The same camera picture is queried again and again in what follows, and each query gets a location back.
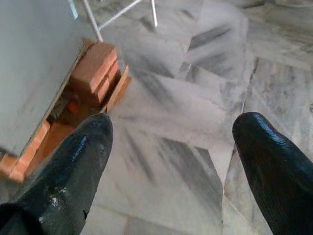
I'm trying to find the red brick stack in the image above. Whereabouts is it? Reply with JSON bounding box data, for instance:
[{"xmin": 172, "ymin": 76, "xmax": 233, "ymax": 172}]
[
  {"xmin": 0, "ymin": 120, "xmax": 52, "ymax": 185},
  {"xmin": 69, "ymin": 42, "xmax": 122, "ymax": 108}
]

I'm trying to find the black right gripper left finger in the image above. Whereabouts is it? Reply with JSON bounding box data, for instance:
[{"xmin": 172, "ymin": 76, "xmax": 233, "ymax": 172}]
[{"xmin": 0, "ymin": 114, "xmax": 114, "ymax": 235}]

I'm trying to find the white metal frame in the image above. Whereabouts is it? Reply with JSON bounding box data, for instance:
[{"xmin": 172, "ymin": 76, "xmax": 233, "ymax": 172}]
[{"xmin": 68, "ymin": 0, "xmax": 159, "ymax": 42}]

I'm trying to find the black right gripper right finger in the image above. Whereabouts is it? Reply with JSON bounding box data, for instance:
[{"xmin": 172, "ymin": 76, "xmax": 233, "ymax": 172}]
[{"xmin": 232, "ymin": 112, "xmax": 313, "ymax": 235}]

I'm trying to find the light wooden board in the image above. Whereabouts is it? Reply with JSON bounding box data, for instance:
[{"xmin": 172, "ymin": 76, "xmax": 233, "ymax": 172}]
[{"xmin": 105, "ymin": 65, "xmax": 133, "ymax": 114}]

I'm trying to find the small orange object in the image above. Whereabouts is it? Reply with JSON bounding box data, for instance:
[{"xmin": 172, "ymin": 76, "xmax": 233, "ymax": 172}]
[{"xmin": 67, "ymin": 101, "xmax": 79, "ymax": 114}]

